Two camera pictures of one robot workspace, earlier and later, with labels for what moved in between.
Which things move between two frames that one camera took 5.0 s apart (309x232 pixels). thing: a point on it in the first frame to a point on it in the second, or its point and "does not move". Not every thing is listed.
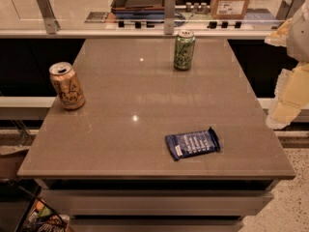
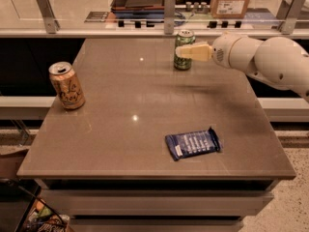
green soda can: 183,49 does not move
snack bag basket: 40,217 does not move
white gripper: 299,36 to 220,51
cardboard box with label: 230,1 does not move
